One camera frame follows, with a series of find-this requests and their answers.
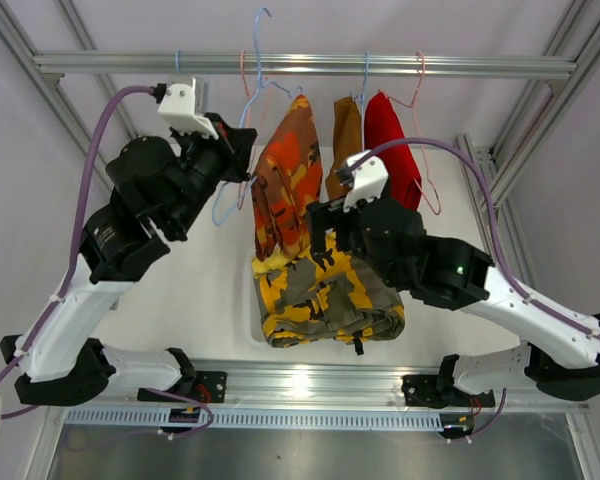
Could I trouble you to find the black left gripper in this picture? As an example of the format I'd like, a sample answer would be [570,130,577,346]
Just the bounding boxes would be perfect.
[164,112,256,237]

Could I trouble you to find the blue hanger of yellow trousers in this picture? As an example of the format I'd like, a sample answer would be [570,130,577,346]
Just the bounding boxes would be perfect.
[174,49,181,77]

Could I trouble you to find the pink hanger of red trousers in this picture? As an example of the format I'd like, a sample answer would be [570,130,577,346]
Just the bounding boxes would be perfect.
[385,51,442,216]

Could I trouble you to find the pink hanger of yellow camouflage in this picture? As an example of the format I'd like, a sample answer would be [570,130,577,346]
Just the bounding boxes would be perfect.
[237,50,269,210]

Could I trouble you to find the red trousers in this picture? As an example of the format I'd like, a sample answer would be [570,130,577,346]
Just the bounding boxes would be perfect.
[363,90,424,211]

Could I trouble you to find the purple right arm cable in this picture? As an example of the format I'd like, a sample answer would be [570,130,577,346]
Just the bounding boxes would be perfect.
[337,137,600,444]

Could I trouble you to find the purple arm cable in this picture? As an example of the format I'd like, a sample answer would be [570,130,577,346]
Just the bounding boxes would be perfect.
[337,137,600,444]
[0,84,216,441]

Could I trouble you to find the blue hanger of orange camouflage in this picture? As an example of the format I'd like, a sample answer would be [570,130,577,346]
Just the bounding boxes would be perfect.
[211,6,304,227]

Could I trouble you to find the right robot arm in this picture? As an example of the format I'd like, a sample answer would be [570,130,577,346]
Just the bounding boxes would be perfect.
[306,198,600,408]

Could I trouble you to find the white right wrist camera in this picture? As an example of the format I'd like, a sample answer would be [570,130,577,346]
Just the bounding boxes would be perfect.
[336,150,389,213]

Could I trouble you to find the slotted cable duct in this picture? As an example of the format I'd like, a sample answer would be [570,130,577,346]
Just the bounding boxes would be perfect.
[66,406,443,432]

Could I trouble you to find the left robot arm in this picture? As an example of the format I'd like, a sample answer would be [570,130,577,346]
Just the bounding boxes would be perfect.
[0,113,257,407]

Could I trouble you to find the orange brown camouflage trousers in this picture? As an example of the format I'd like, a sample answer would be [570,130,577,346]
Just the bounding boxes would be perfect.
[251,95,323,261]

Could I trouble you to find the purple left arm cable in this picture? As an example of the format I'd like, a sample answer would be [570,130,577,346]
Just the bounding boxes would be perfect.
[0,84,216,441]

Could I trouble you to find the blue hanger of brown trousers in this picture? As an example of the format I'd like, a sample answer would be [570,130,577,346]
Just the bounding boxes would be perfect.
[347,51,369,153]

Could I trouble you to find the aluminium frame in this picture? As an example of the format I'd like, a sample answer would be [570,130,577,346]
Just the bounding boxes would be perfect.
[0,0,600,431]

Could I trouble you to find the yellow grey camouflage trousers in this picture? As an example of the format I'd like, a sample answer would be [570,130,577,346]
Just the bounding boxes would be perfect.
[254,233,406,355]

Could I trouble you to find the white plastic basket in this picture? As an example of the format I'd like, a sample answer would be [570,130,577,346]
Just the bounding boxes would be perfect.
[243,262,270,349]

